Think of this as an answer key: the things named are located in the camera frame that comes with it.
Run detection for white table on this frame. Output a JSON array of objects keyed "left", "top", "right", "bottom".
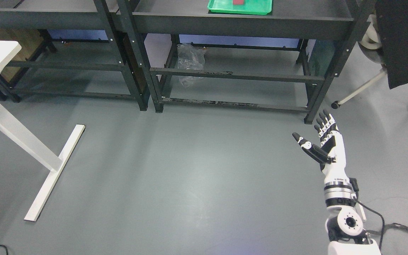
[{"left": 0, "top": 41, "right": 85, "bottom": 222}]

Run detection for black metal shelf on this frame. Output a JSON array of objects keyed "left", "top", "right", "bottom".
[
  {"left": 0, "top": 0, "right": 150, "bottom": 111},
  {"left": 118, "top": 0, "right": 376, "bottom": 124}
]

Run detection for black right metal shelf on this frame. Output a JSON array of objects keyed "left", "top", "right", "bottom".
[{"left": 118, "top": 0, "right": 376, "bottom": 124}]

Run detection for green plastic tray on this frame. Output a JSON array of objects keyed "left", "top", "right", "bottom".
[{"left": 207, "top": 0, "right": 273, "bottom": 16}]

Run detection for black jacket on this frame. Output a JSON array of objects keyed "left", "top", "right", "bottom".
[{"left": 375, "top": 0, "right": 408, "bottom": 89}]

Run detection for black left metal shelf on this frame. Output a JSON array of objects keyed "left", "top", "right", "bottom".
[{"left": 0, "top": 0, "right": 150, "bottom": 111}]

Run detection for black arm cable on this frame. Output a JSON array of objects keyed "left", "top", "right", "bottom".
[{"left": 349, "top": 178, "right": 408, "bottom": 255}]

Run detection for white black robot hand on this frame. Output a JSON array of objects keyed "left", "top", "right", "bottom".
[{"left": 293, "top": 109, "right": 349, "bottom": 184}]

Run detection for pink block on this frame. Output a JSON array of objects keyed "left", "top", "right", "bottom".
[{"left": 232, "top": 0, "right": 245, "bottom": 5}]

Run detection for clear plastic bag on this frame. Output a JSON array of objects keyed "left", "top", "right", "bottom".
[{"left": 177, "top": 44, "right": 206, "bottom": 88}]

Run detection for white rolling chair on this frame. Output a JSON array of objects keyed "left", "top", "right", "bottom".
[{"left": 332, "top": 21, "right": 408, "bottom": 110}]

